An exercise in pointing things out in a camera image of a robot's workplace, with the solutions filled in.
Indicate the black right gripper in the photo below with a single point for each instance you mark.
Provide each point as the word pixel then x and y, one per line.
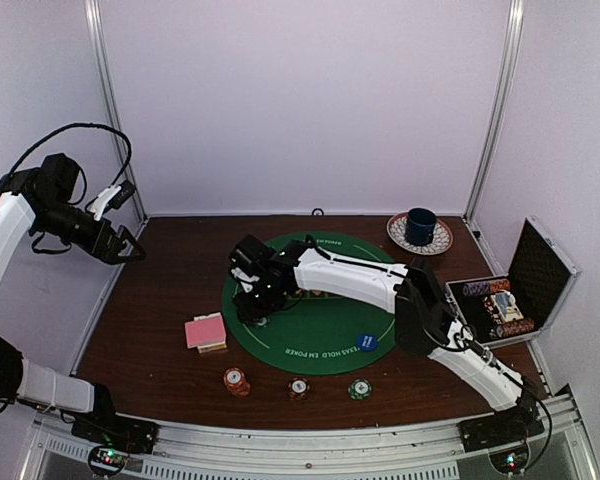
pixel 250 311

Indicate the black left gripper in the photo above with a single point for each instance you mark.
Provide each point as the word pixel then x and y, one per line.
pixel 106 252

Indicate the red chip stack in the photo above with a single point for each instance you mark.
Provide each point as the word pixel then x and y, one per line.
pixel 236 383

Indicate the green 20 chip stack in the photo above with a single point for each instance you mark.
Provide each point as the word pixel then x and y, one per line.
pixel 360 389

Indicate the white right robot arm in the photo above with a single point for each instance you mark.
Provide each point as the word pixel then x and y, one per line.
pixel 425 324

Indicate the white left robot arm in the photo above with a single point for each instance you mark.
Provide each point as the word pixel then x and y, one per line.
pixel 35 205

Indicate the round green poker mat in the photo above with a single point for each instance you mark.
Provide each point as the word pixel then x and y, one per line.
pixel 315 334

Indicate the red backed card deck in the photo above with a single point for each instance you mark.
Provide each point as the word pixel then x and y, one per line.
pixel 192 337

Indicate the playing card box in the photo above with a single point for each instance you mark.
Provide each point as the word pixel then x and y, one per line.
pixel 212 332

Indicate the brown 100 chip stack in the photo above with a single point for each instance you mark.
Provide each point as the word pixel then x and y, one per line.
pixel 298 389

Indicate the blue small blind button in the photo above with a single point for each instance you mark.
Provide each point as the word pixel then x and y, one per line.
pixel 367 342

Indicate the dark blue mug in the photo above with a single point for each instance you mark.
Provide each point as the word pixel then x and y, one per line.
pixel 420 226

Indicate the patterned saucer plate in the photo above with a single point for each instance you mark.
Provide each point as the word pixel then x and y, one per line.
pixel 441 242

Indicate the aluminium poker chip case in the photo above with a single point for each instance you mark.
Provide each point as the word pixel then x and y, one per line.
pixel 525 301

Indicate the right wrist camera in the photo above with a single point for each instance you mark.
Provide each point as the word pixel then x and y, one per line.
pixel 248 262

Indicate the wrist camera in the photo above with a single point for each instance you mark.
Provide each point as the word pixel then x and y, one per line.
pixel 248 262
pixel 111 198

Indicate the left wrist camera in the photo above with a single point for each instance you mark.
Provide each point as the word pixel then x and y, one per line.
pixel 111 198

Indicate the aluminium table front rail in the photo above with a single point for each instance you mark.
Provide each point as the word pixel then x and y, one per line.
pixel 432 450

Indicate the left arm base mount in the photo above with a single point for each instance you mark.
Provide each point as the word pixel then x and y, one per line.
pixel 116 438

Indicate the left aluminium frame post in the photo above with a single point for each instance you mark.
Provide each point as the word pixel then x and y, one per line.
pixel 97 39

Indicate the aluminium frame post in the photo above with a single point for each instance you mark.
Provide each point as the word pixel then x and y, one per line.
pixel 97 39
pixel 509 59

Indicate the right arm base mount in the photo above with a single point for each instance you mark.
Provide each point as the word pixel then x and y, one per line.
pixel 505 436

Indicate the right aluminium frame post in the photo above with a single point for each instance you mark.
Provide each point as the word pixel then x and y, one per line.
pixel 509 59

